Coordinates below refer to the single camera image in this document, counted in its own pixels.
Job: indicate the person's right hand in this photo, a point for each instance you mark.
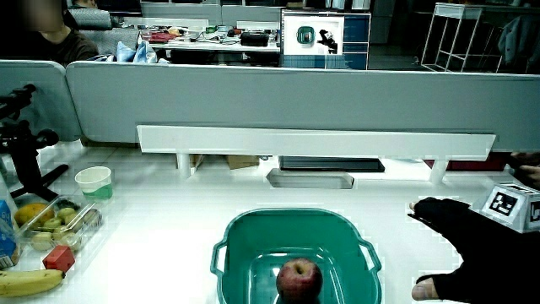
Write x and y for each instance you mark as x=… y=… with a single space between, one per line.
x=485 y=253

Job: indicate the red apple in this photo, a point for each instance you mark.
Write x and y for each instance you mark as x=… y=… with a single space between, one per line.
x=299 y=282

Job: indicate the green plastic basin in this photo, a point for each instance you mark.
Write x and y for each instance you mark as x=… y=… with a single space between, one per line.
x=270 y=228

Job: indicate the dark red flat item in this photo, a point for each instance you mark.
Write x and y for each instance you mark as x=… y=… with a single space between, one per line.
x=472 y=164

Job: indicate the black flat device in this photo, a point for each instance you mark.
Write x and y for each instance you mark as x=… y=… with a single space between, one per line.
x=331 y=164

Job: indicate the white desk shelf riser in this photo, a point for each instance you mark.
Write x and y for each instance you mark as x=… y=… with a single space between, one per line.
x=312 y=141

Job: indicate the hanging grey clothing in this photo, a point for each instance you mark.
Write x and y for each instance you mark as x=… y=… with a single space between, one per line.
x=516 y=36

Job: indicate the white metal rack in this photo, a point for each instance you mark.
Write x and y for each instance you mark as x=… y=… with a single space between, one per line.
x=451 y=12

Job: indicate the large grey desk divider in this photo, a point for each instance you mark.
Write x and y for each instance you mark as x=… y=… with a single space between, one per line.
x=295 y=99

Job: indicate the computer monitor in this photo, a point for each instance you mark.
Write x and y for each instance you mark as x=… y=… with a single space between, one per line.
x=356 y=29

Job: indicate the brown cardboard box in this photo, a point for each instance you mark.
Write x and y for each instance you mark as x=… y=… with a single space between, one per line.
x=242 y=161

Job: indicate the black bag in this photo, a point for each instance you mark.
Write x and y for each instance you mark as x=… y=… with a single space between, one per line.
x=254 y=39

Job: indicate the white background desk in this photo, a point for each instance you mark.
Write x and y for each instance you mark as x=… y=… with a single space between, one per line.
x=211 y=45

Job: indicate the white and green paper cup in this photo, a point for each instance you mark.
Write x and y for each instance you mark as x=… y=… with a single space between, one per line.
x=95 y=181

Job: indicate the blue plastic bags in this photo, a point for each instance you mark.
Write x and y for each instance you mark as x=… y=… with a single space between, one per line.
x=141 y=52

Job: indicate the clear plastic fruit container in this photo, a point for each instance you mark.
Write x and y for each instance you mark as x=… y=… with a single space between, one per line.
x=86 y=234

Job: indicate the small green fruit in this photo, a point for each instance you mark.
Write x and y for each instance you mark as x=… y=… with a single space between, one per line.
x=66 y=213
x=41 y=241
x=61 y=231
x=52 y=223

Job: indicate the red block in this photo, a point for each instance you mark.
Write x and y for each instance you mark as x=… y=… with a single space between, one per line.
x=59 y=258

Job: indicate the orange mango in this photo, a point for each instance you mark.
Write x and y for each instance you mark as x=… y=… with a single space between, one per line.
x=31 y=212

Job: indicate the grey office chair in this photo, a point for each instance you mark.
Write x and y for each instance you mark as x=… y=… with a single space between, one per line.
x=93 y=19

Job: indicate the yellow banana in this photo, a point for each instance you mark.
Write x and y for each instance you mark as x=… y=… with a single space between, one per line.
x=25 y=282

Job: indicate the small grey desk divider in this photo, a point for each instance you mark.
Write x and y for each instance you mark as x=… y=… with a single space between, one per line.
x=42 y=93

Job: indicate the blue carton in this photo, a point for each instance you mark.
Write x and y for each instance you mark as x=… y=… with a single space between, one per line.
x=6 y=236

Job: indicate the black camera tripod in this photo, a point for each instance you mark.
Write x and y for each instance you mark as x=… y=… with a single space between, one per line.
x=25 y=156

